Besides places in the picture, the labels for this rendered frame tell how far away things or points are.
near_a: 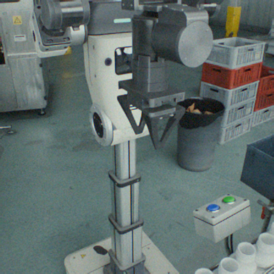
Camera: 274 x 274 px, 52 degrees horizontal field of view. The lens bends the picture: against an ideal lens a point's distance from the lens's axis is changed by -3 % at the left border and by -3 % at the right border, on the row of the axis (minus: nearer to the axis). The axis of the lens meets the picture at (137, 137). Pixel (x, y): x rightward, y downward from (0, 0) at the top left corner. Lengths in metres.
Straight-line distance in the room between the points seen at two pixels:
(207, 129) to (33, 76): 2.42
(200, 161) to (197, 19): 2.50
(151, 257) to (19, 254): 0.96
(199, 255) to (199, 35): 1.88
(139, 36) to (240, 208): 0.55
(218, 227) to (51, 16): 0.65
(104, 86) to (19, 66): 3.17
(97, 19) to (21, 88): 3.25
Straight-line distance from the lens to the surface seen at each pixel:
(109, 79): 0.91
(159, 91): 0.44
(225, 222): 0.79
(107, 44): 0.88
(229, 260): 0.63
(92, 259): 1.77
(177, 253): 2.14
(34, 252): 2.24
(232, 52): 3.08
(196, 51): 0.38
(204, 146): 2.74
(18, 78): 4.09
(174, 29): 0.37
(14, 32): 3.97
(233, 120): 3.45
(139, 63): 0.43
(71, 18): 0.75
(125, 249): 1.41
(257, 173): 1.51
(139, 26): 0.42
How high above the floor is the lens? 1.63
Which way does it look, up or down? 28 degrees down
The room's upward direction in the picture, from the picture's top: straight up
